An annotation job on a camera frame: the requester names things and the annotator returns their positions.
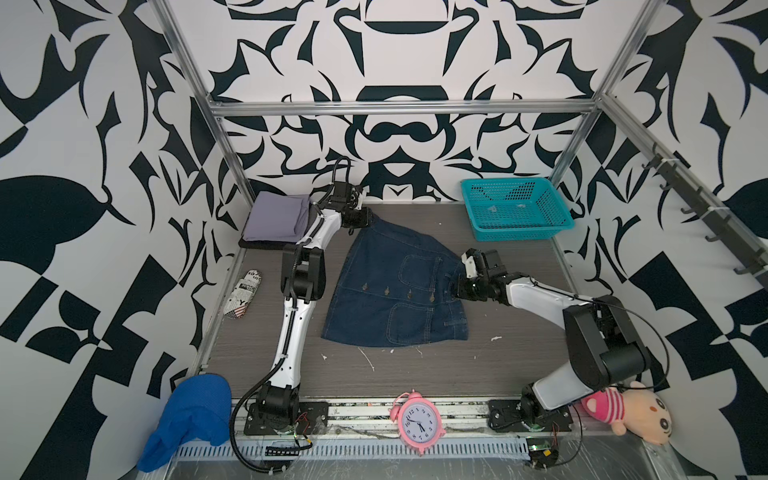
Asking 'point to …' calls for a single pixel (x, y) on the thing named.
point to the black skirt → (285, 245)
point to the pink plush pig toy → (637, 409)
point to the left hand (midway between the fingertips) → (373, 213)
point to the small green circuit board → (542, 452)
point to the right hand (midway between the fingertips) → (454, 284)
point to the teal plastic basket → (511, 209)
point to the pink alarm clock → (419, 421)
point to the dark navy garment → (397, 288)
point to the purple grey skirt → (277, 217)
